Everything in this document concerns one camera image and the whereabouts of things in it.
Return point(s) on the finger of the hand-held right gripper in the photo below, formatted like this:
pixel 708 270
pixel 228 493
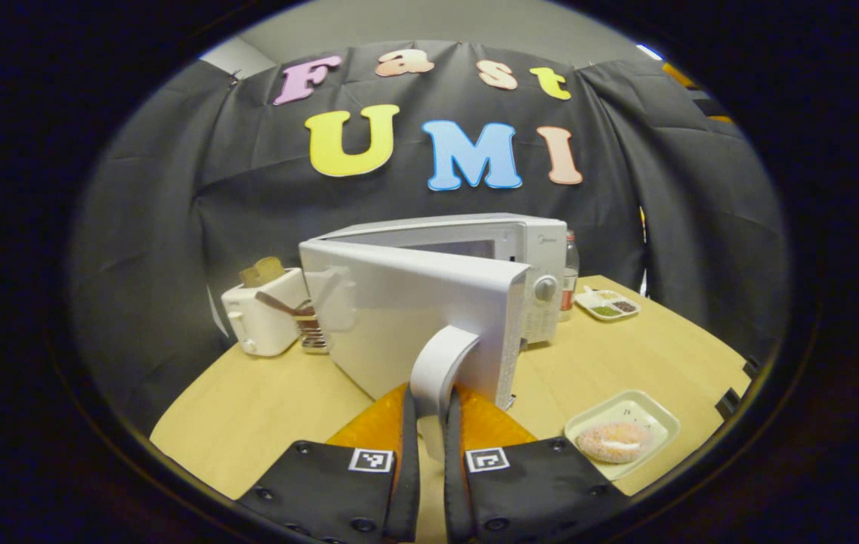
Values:
pixel 716 107
pixel 677 74

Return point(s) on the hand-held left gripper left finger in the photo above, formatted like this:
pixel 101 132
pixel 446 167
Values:
pixel 408 483

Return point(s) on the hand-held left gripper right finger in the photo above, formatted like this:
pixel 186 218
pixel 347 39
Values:
pixel 453 483

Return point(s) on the pink frosted donut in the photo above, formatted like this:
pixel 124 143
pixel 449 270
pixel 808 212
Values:
pixel 614 442

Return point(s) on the white microwave oven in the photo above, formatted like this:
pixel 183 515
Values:
pixel 414 302

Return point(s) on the metal cutlery rack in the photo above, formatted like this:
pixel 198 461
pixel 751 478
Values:
pixel 312 336

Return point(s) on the pale green square tray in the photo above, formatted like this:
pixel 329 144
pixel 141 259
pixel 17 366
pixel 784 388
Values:
pixel 625 408

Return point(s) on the brown spoon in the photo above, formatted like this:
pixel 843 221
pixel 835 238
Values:
pixel 282 304

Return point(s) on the white toaster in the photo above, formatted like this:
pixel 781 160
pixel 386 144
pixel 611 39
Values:
pixel 263 317

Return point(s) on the white divided dish with beans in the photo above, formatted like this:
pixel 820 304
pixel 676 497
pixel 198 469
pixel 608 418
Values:
pixel 607 306

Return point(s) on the clear bottle with red label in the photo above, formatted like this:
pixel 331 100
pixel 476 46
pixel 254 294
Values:
pixel 570 287

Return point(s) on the brown bread slice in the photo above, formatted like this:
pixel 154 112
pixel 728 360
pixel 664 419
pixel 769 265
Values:
pixel 263 272

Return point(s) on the black table clamp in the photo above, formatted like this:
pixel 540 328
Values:
pixel 727 402
pixel 752 368

